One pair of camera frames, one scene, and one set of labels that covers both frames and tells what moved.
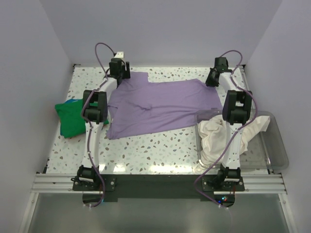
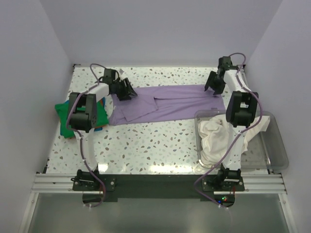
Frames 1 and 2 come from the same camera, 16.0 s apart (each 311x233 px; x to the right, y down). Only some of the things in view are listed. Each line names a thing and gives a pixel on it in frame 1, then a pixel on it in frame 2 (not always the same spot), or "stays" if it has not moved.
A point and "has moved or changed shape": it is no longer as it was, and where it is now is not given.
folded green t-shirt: (72, 123) stays
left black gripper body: (125, 73) → (120, 89)
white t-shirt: (212, 132) stays
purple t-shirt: (138, 107) has moved or changed shape
